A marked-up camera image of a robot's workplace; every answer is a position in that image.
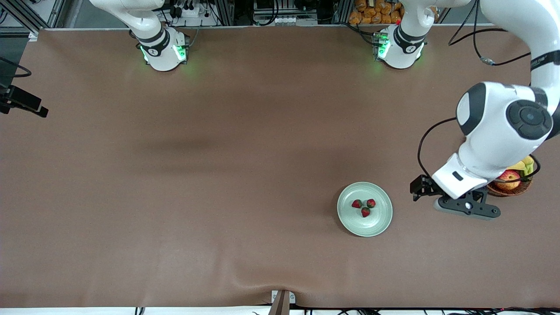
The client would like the pale green round plate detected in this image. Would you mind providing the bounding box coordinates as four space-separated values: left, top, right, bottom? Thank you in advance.
337 182 393 237

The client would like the brown wicker basket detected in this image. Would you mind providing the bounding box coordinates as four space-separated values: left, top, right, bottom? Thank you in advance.
486 155 533 197

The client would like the red yellow apple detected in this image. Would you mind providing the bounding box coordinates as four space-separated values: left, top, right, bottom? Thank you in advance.
499 170 522 190

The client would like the pile of orange bread rolls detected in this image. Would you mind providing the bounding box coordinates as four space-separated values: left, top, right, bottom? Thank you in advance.
349 0 405 25

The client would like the white power strip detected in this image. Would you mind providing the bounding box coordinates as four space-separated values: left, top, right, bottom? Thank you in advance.
173 5 210 19

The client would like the brown table cover mat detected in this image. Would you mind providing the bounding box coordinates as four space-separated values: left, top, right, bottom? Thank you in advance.
0 25 560 309

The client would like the aluminium frame strut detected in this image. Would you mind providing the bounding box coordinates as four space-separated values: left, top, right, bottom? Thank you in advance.
0 0 66 40

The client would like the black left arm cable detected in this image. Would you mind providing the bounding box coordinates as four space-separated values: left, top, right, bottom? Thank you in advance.
417 0 542 184

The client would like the camera mount post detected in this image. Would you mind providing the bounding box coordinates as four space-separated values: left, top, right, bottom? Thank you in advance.
268 290 296 315

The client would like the aluminium frame post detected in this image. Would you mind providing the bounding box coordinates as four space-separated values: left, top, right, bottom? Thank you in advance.
335 0 353 25
214 0 235 26

